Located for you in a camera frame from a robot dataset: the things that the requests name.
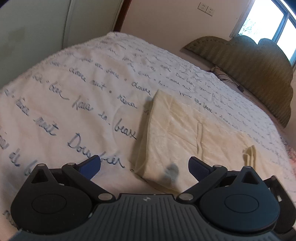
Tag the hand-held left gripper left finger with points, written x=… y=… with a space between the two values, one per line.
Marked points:
x=90 y=166

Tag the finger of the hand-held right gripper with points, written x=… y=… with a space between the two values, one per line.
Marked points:
x=281 y=190

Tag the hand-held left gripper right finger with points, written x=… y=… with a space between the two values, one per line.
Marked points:
x=196 y=168

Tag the cream blanket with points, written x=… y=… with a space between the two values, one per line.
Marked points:
x=180 y=139

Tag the patterned cloth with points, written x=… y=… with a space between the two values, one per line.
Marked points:
x=292 y=155

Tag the white script printed blanket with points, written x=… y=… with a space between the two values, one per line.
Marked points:
x=69 y=92

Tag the grey striped pillow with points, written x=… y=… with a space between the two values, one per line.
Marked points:
x=223 y=75

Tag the olive padded headboard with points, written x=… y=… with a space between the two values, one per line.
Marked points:
x=254 y=67

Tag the white floral wardrobe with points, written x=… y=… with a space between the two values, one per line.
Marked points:
x=46 y=27

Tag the window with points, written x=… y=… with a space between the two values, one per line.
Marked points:
x=277 y=25

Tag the brown wooden door frame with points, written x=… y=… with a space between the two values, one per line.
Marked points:
x=123 y=16

